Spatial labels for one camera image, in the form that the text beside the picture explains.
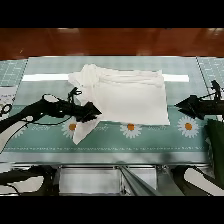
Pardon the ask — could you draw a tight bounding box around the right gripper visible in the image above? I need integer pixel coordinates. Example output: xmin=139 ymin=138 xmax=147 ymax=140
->
xmin=174 ymin=94 xmax=206 ymax=121

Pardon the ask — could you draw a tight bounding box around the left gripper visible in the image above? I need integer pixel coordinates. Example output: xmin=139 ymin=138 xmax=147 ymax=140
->
xmin=70 ymin=100 xmax=103 ymax=123

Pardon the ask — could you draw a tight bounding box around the white T-shirt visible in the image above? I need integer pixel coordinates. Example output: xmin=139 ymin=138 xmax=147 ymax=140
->
xmin=67 ymin=63 xmax=171 ymax=146

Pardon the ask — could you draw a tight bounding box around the black cable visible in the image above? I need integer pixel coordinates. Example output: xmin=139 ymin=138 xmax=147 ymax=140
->
xmin=27 ymin=115 xmax=75 ymax=127

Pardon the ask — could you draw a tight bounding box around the silver frame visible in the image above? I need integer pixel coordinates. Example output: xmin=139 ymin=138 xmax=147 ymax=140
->
xmin=0 ymin=161 xmax=224 ymax=197

